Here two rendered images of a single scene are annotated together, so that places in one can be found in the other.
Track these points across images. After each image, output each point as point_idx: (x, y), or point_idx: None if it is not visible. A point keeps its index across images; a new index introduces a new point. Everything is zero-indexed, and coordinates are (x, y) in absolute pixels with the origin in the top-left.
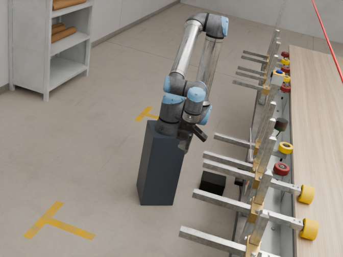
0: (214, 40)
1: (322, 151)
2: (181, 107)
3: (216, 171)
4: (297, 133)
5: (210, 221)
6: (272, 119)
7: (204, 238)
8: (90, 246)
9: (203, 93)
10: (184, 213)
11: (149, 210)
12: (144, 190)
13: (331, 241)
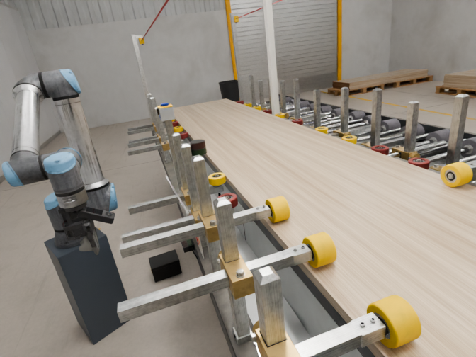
0: (67, 100)
1: (254, 163)
2: None
3: (146, 250)
4: (219, 160)
5: (183, 306)
6: (185, 145)
7: None
8: None
9: (70, 154)
10: (151, 317)
11: (108, 343)
12: (88, 326)
13: (350, 247)
